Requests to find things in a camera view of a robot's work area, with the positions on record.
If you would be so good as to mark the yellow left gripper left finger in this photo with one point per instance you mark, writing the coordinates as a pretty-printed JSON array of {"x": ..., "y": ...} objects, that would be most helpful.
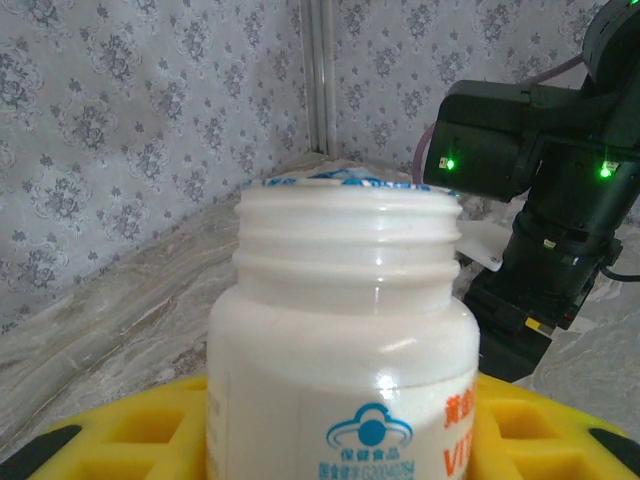
[{"x": 150, "y": 465}]

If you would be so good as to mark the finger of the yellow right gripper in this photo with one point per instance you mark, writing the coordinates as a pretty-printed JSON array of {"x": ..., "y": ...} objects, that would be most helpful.
[{"x": 505, "y": 345}]

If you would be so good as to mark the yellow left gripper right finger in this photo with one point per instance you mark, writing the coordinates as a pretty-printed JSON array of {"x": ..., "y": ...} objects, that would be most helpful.
[{"x": 550, "y": 465}]

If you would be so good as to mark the white plastic pill bottle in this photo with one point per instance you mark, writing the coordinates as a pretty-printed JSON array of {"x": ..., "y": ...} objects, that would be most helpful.
[{"x": 340, "y": 325}]

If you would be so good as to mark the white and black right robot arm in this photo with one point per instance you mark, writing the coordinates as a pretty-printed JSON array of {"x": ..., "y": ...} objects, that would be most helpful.
[{"x": 615, "y": 45}]

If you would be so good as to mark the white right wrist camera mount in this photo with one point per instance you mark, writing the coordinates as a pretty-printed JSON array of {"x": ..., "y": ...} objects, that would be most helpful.
[{"x": 480, "y": 245}]

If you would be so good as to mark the aluminium frame post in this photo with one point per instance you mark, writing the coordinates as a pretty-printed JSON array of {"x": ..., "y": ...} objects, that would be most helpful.
[{"x": 320, "y": 75}]

